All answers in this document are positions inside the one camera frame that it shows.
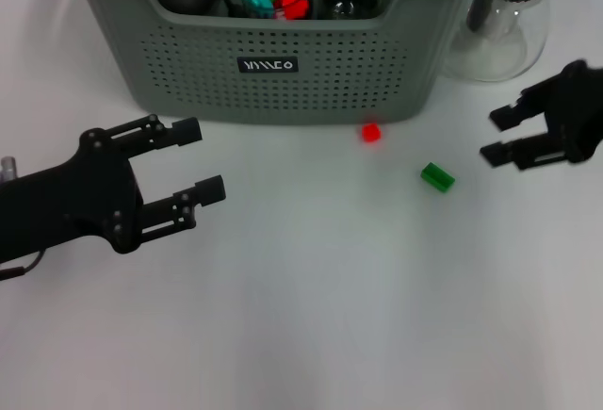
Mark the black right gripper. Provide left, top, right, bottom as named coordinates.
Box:
left=479, top=59, right=603, bottom=172

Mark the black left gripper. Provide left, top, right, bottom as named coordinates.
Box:
left=0, top=115, right=227, bottom=255

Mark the red sloped brick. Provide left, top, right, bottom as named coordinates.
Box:
left=285, top=0, right=312, bottom=21

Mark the grey-green perforated storage bin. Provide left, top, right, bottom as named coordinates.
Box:
left=60, top=0, right=494, bottom=126

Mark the glass carafe black lid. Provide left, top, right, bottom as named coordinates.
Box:
left=440, top=0, right=560, bottom=84

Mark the silver cable connector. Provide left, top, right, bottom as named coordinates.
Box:
left=0, top=156, right=19, bottom=183

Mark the black cable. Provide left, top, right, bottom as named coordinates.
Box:
left=0, top=248, right=47, bottom=282

